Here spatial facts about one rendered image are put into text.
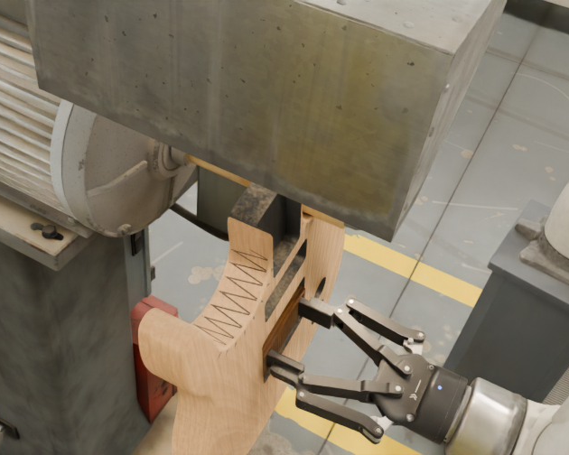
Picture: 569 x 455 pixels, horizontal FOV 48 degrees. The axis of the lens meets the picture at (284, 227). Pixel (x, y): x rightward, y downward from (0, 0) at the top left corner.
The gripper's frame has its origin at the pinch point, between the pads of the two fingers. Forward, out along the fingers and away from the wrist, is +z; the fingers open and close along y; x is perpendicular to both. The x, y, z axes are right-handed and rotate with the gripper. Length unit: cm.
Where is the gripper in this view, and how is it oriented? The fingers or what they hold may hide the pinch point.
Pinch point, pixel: (285, 331)
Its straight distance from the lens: 74.7
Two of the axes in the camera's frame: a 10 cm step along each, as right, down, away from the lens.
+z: -8.9, -3.8, 2.6
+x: 0.2, -6.0, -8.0
